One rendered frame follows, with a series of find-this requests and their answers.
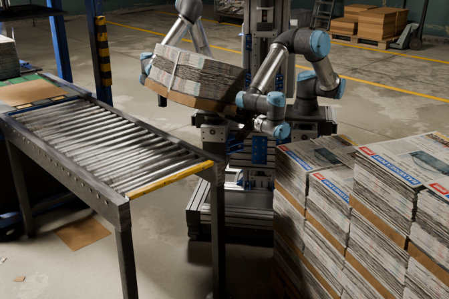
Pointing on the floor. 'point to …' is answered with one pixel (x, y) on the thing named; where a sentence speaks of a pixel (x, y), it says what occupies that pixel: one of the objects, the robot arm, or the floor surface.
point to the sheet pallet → (369, 25)
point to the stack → (422, 279)
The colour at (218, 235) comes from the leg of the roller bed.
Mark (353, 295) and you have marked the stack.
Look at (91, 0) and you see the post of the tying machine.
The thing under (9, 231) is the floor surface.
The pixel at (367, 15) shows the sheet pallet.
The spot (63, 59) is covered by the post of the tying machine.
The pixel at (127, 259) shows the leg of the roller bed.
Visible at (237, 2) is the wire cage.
